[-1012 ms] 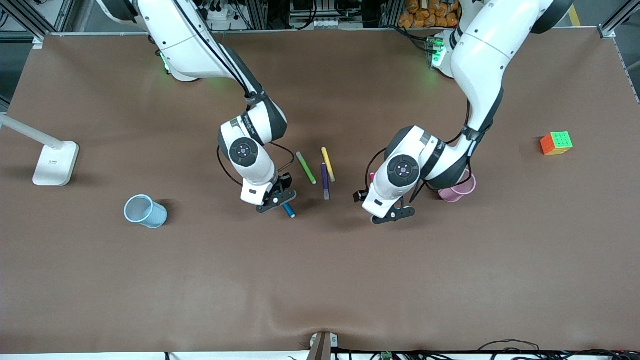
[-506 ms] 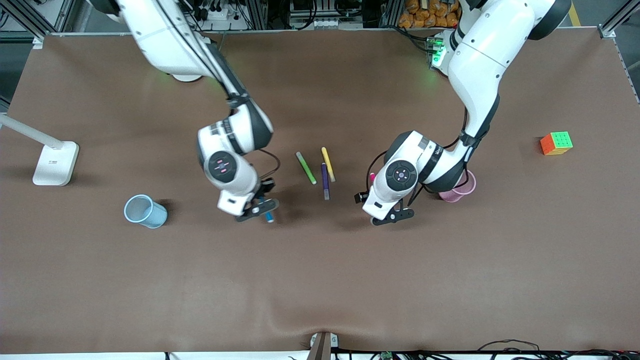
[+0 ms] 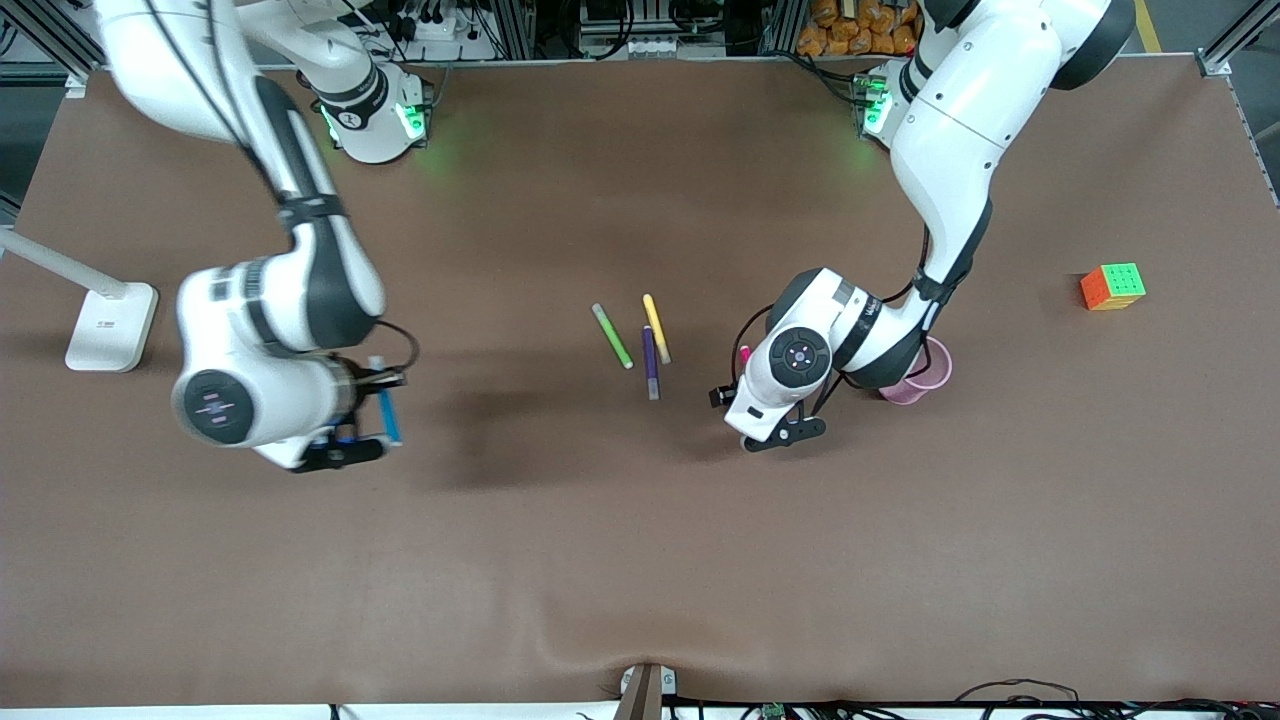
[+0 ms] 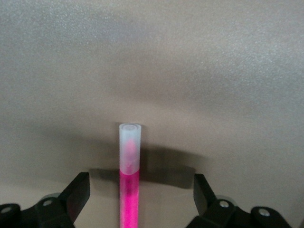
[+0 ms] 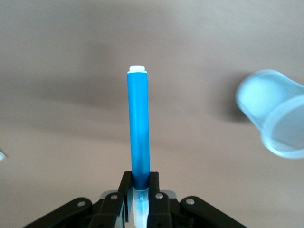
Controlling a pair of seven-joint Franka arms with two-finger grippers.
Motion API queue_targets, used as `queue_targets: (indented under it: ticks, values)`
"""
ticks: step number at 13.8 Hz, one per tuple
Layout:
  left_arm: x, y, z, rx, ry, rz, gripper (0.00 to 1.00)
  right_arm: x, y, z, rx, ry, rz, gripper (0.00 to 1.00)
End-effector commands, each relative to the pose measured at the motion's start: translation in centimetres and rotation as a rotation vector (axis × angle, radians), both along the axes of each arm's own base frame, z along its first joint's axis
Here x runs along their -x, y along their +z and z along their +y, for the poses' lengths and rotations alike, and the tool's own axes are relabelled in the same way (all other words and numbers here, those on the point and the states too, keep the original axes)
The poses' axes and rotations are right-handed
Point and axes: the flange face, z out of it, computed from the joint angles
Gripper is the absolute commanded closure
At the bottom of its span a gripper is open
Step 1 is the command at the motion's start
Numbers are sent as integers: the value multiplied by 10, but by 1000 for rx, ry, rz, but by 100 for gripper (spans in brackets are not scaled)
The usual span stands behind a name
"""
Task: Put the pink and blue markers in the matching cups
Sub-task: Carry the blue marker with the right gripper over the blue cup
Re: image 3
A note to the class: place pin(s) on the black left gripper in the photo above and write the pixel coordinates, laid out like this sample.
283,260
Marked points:
718,396

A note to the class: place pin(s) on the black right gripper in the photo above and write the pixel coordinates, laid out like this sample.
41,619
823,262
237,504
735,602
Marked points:
372,381

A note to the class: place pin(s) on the blue marker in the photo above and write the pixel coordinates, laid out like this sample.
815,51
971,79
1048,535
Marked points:
390,420

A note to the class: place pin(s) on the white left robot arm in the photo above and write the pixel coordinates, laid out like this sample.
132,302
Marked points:
960,120

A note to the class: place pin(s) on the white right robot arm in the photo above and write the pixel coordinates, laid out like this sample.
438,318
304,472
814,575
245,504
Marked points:
270,310

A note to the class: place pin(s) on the purple marker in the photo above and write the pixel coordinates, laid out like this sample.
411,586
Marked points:
651,365

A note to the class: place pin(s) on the yellow marker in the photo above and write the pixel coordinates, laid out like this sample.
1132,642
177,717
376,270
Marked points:
656,328

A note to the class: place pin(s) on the green marker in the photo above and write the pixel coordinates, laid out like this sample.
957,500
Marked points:
612,336

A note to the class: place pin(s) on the pink plastic cup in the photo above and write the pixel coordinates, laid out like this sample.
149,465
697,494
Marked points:
930,385

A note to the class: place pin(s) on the white lamp stand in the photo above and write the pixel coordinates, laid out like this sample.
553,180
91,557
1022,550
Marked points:
110,330

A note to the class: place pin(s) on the white power strip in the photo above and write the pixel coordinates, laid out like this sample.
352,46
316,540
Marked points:
635,46

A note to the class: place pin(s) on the orange snack bags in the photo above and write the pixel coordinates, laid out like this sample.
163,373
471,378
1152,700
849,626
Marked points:
850,35

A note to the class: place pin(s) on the colourful puzzle cube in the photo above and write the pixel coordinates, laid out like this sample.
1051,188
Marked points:
1112,288

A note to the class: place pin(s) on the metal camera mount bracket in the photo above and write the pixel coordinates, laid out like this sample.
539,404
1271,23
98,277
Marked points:
645,690

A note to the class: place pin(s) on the aluminium frame post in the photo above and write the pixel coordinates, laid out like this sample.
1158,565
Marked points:
1225,50

